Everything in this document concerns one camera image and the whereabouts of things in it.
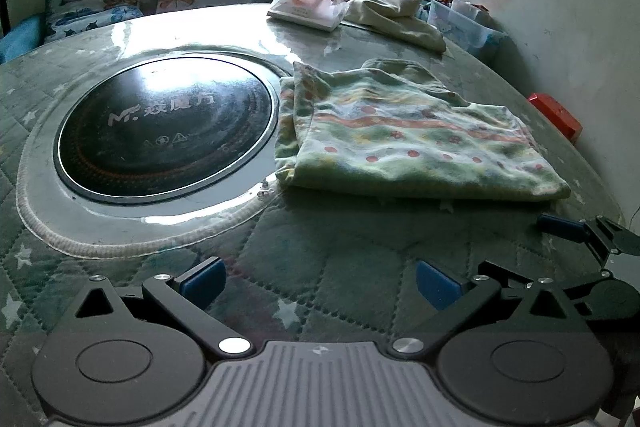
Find striped patterned baby shirt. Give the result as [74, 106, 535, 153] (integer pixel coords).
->
[274, 76, 313, 188]

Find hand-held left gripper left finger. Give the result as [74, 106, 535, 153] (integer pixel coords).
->
[74, 257, 256, 355]

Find clear plastic storage box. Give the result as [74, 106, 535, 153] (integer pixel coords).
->
[426, 0, 496, 58]

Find round black induction cooker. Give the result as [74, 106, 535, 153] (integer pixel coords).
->
[53, 55, 280, 204]

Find pink and white tissue pack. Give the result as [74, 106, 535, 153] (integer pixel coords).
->
[266, 0, 351, 32]

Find red box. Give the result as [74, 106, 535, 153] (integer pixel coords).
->
[526, 93, 584, 144]

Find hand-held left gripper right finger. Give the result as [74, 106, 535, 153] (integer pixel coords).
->
[387, 259, 583, 357]

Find patterned baby pants ribbed cuffs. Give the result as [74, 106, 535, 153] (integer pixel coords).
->
[292, 58, 572, 202]

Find cream garment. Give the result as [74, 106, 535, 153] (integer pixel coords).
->
[331, 0, 447, 54]

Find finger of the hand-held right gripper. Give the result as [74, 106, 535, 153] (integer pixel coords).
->
[537, 214, 640, 256]
[477, 261, 617, 304]

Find blue sofa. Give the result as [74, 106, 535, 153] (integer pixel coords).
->
[0, 0, 311, 64]

